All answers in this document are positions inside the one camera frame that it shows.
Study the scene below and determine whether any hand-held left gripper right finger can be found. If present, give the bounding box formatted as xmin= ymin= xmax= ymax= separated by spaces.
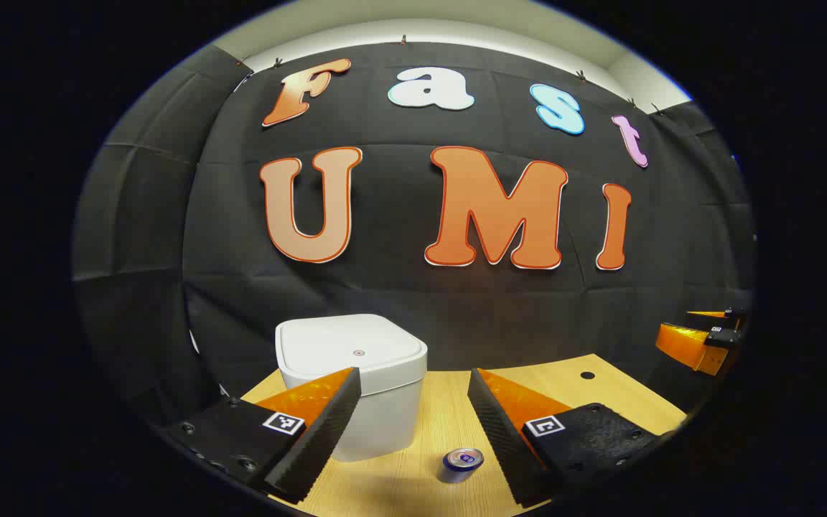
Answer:
xmin=467 ymin=368 xmax=665 ymax=509

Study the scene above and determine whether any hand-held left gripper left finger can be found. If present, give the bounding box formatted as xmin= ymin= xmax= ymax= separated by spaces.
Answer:
xmin=168 ymin=367 xmax=363 ymax=505

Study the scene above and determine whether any blue pop can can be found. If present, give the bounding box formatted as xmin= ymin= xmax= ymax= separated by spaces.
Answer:
xmin=442 ymin=447 xmax=485 ymax=484

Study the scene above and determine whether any white desktop garbage bin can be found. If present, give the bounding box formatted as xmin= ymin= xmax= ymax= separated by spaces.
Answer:
xmin=275 ymin=314 xmax=429 ymax=462

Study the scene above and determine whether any wooden desktop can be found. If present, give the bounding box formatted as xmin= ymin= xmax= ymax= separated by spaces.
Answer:
xmin=240 ymin=353 xmax=687 ymax=517

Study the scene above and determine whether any black backdrop cloth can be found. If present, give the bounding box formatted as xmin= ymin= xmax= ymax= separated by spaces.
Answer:
xmin=73 ymin=42 xmax=757 ymax=432

